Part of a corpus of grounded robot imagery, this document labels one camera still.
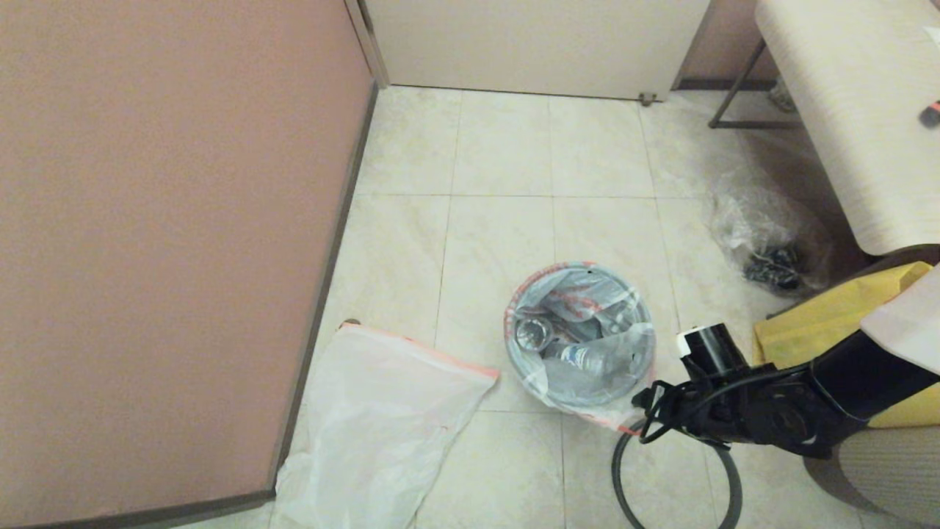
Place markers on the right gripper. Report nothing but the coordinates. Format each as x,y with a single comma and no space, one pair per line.
705,415

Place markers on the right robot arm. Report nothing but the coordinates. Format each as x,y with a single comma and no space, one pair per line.
866,382

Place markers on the yellow fabric tote bag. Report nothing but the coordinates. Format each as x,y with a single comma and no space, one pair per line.
808,323

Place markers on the clear crumpled plastic bag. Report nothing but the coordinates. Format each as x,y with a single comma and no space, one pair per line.
756,220

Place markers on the black cylinder with white cap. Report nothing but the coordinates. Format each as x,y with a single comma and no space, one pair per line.
716,356

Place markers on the clear plastic water bottle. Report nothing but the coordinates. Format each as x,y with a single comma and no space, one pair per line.
587,358

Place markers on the grey ribbed round seat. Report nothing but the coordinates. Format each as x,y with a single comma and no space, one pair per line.
896,485

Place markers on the small metal door stopper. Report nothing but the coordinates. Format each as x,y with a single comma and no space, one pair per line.
646,98

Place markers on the small grey bottle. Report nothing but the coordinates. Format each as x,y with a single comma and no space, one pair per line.
780,95

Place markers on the beige wood-grain table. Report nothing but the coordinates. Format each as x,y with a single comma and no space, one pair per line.
852,110

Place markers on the beige door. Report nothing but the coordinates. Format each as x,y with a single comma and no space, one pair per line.
536,44

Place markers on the dark metal table leg frame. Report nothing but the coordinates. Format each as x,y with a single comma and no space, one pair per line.
756,126

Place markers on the grey door frame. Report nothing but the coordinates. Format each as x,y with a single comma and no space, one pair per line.
366,40

